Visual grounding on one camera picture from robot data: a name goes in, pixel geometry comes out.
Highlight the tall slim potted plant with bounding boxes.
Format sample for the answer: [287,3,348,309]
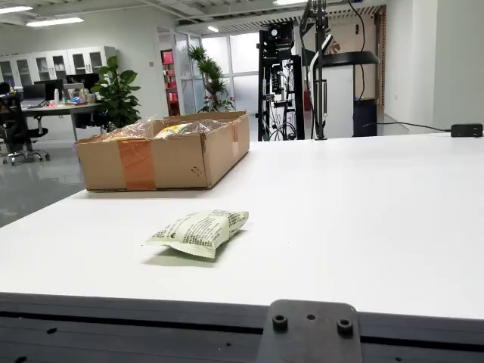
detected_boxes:
[188,45,236,113]

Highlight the black hanging cable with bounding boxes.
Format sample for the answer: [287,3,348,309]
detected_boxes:
[347,0,367,100]

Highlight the black power adapter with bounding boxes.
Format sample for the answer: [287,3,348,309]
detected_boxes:
[450,123,484,138]

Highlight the black equipment rack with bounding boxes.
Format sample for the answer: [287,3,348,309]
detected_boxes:
[256,20,306,142]

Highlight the white glass door cabinets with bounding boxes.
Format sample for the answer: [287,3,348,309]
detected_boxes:
[0,45,116,90]

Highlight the black computer monitor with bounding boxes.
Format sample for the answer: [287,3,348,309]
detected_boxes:
[66,73,101,92]
[33,79,65,101]
[22,83,47,101]

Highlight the grey office desk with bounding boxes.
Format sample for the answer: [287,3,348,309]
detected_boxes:
[20,101,103,143]

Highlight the clear plastic wrapped snack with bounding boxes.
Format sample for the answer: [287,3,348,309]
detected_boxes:
[101,116,164,143]

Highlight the black metal mounting plate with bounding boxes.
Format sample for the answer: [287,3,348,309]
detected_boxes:
[253,299,365,363]

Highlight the black office chair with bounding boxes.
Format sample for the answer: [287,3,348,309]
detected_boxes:
[0,82,51,167]

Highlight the white kiosk with black top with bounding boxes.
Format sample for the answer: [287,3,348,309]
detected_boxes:
[309,51,380,139]

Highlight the broad leaf potted plant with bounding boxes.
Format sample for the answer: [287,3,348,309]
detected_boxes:
[90,55,142,130]

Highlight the black adapter cable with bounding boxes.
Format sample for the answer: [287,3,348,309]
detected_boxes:
[362,121,453,133]

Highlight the pale green snack packet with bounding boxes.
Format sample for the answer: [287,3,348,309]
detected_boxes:
[145,209,250,259]

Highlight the yellow snack packet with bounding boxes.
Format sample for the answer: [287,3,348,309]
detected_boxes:
[154,123,194,140]

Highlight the dark aluminium frame rail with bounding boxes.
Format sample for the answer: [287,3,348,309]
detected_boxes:
[0,291,484,363]

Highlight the red display shelf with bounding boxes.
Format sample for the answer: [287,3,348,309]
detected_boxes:
[161,49,181,116]

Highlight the dark blue bin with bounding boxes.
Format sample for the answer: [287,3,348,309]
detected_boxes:
[352,97,379,138]

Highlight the brown cardboard box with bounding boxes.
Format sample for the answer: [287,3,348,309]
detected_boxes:
[75,110,251,192]

